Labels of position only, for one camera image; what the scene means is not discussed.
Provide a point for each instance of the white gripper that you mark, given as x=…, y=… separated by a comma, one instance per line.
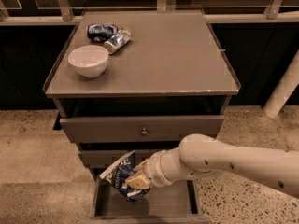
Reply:
x=154, y=169

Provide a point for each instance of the grey top drawer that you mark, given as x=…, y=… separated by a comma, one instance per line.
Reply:
x=127, y=129

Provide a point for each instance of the blue chip bag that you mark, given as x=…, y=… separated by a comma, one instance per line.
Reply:
x=117, y=173

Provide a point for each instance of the grey open bottom drawer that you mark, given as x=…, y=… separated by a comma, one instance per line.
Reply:
x=175, y=204

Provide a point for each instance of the grey drawer cabinet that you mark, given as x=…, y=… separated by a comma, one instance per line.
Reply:
x=173, y=66

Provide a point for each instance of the grey middle drawer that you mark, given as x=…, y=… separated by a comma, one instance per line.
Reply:
x=104, y=158

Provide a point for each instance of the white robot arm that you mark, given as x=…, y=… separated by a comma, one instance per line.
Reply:
x=200, y=156

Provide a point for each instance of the brass top drawer knob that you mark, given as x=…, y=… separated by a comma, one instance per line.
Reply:
x=144, y=132

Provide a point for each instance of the metal railing frame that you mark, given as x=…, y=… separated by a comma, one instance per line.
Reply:
x=57, y=12

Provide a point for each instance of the white ceramic bowl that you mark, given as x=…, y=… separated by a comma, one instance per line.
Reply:
x=89, y=61

